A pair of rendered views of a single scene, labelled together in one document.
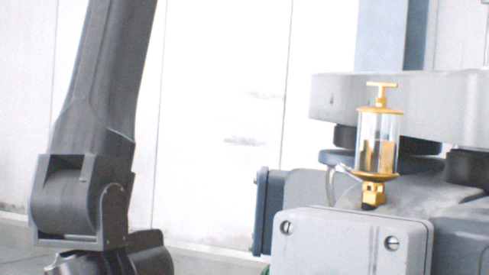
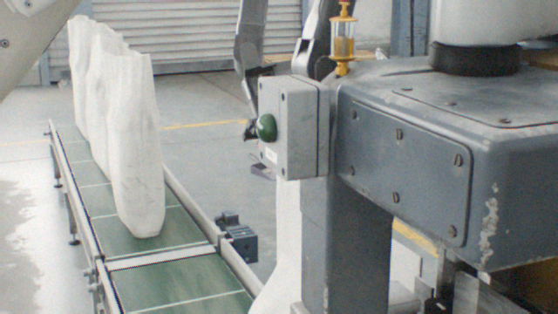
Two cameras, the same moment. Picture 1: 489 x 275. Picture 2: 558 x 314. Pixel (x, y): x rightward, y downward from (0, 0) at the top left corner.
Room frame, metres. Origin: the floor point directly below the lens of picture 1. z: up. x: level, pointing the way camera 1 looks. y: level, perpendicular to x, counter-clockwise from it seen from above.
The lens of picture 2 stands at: (-0.01, -0.46, 1.45)
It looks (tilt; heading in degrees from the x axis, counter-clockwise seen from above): 17 degrees down; 40
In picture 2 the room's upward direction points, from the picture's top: straight up
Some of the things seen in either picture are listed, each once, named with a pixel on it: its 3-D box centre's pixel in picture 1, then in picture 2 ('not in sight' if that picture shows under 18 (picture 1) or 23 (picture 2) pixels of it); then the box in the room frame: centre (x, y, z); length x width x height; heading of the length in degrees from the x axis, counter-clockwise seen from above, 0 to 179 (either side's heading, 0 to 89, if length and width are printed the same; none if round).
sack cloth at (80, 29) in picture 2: not in sight; (89, 78); (2.26, 2.92, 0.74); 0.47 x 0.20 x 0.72; 65
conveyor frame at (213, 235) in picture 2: not in sight; (114, 175); (1.93, 2.27, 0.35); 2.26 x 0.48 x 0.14; 62
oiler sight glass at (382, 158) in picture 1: (377, 142); (343, 38); (0.55, -0.08, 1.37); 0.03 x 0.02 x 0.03; 62
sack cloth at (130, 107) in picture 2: not in sight; (133, 135); (1.60, 1.65, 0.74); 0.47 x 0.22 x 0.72; 60
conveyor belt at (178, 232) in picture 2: not in sight; (113, 176); (1.94, 2.29, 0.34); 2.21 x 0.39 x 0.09; 62
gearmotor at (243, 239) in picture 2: not in sight; (229, 234); (1.77, 1.29, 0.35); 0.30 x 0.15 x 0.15; 62
